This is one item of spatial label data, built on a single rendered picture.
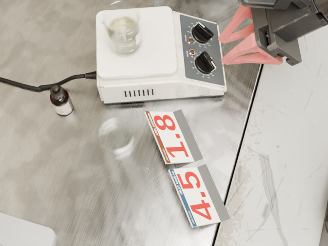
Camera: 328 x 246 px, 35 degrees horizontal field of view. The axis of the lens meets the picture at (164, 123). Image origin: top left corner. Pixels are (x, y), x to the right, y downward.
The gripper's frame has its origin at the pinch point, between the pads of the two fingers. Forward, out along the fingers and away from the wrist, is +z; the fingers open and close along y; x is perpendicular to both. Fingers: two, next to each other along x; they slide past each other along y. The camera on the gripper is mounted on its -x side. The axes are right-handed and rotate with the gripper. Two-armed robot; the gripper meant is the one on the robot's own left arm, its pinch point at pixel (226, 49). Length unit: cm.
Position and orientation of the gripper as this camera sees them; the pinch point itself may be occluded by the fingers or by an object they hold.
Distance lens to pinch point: 74.7
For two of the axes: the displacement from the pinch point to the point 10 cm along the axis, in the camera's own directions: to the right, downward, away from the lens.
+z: -7.4, 3.2, 6.0
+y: 0.6, 9.1, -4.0
